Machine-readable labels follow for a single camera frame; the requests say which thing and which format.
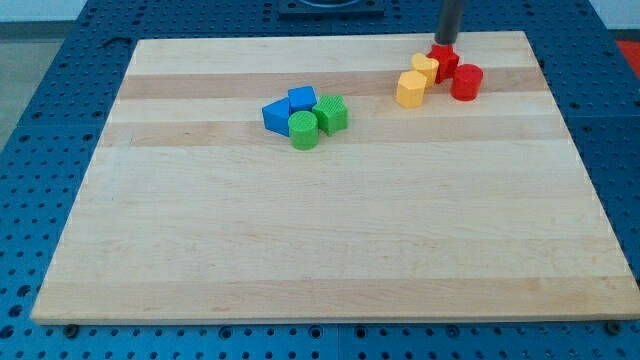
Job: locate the red cylinder block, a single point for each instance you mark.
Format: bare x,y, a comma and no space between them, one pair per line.
467,80

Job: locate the green cylinder block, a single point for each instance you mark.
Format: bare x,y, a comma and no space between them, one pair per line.
303,130

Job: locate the green star block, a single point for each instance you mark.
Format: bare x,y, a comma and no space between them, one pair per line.
331,113

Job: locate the blue triangle block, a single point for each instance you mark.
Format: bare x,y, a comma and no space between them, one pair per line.
276,116

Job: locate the blue cube block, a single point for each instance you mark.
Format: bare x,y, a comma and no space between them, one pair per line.
302,98

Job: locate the wooden board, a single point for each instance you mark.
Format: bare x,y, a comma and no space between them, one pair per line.
192,212

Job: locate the yellow hexagon block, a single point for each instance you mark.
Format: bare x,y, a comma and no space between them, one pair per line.
410,89

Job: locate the yellow heart block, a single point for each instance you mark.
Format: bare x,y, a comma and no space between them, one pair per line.
426,66

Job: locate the red star block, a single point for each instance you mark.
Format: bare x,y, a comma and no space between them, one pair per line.
448,61

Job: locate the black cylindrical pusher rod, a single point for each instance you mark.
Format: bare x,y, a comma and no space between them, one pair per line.
449,21

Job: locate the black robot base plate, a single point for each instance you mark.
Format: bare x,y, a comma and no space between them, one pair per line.
289,9

